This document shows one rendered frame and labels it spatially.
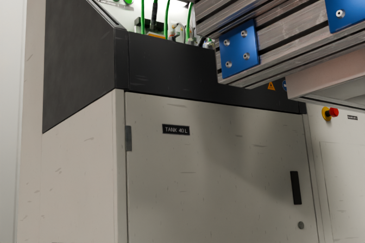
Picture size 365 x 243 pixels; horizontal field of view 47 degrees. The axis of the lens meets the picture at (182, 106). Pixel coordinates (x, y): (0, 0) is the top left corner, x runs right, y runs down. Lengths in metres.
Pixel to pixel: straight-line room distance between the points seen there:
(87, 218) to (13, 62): 1.91
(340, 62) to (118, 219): 0.57
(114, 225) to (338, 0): 0.66
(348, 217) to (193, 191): 0.63
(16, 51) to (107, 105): 1.93
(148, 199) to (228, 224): 0.25
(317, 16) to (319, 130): 0.85
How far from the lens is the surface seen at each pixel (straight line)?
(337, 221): 1.49
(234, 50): 0.78
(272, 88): 1.37
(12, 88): 2.86
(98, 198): 1.08
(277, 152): 1.32
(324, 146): 1.49
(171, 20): 1.92
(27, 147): 1.71
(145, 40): 1.12
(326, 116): 1.54
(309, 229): 1.38
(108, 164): 1.03
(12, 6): 3.07
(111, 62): 1.07
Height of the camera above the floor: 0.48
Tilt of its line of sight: 15 degrees up
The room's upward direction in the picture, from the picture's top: 3 degrees counter-clockwise
